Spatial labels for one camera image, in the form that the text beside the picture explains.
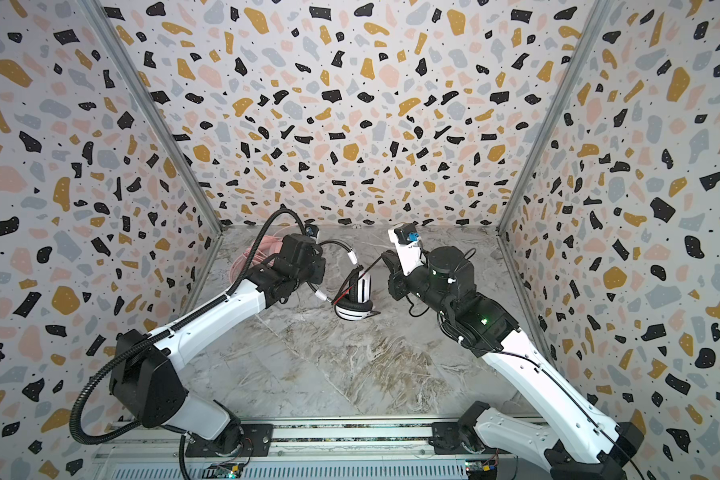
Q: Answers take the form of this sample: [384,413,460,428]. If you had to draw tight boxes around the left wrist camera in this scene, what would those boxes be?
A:
[304,223,320,239]

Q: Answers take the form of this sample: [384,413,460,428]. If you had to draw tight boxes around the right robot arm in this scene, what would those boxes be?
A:
[381,242,644,479]

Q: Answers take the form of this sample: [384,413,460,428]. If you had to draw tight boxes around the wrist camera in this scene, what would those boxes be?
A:
[304,223,320,239]
[388,223,423,276]

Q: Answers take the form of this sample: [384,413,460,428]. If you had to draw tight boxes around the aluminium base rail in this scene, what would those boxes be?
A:
[92,416,607,480]

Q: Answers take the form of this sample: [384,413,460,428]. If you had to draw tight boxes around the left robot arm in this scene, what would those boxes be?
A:
[68,220,325,456]

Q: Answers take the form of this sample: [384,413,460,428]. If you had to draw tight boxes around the red cable loop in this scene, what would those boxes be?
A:
[331,272,373,307]

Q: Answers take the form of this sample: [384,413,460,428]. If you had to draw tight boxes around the pink headphones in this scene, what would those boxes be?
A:
[229,235,283,282]

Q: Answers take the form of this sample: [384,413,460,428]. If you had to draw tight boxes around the white black headphones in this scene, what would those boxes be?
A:
[308,239,379,322]

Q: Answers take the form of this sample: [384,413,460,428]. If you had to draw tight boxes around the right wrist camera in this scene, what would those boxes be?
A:
[388,223,423,276]

